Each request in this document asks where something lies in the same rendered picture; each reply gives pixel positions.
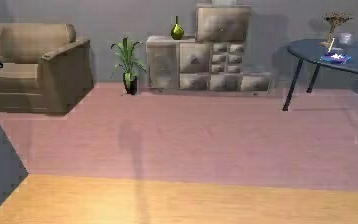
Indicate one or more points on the dark blue round table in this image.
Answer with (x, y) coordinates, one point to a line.
(320, 53)

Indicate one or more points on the brown sofa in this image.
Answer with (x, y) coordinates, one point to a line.
(53, 66)

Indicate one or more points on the green vase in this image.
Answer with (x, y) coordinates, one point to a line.
(177, 31)

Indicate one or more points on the green house plant black pot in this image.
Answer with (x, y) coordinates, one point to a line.
(128, 60)

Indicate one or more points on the blue plate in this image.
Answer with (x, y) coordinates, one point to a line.
(335, 58)

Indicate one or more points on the grey cup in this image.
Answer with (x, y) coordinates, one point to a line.
(345, 37)

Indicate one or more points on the brown dry plant statue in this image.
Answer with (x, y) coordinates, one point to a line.
(333, 23)

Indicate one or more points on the white candle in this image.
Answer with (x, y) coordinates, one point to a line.
(331, 45)

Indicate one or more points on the brown chest of drawers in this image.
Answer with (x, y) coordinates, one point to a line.
(200, 60)

